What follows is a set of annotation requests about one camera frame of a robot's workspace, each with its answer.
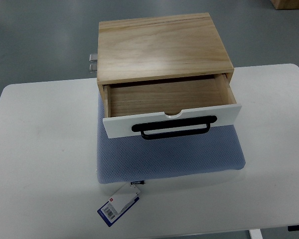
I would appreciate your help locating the white blue paper tag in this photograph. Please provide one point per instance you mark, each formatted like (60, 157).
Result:
(120, 202)

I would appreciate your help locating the wooden drawer cabinet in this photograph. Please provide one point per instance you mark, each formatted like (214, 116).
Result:
(154, 48)

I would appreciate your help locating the black table control panel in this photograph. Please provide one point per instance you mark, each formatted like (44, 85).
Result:
(293, 228)

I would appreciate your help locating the grey metal bracket upper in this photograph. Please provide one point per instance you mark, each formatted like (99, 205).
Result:
(93, 57)

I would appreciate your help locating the wooden box in corner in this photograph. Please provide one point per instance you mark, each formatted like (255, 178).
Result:
(285, 4)

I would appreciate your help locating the grey metal bracket lower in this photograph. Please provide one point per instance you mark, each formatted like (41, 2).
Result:
(93, 68)

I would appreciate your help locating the white drawer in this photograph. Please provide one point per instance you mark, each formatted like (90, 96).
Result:
(127, 104)

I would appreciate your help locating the black drawer handle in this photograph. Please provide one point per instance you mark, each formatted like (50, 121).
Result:
(173, 124)

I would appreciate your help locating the blue mesh cushion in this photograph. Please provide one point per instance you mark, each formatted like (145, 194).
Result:
(133, 158)

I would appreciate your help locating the white table leg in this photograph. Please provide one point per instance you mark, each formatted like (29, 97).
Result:
(255, 234)

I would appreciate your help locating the grey metal bracket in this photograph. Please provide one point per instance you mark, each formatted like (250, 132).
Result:
(93, 57)
(93, 68)

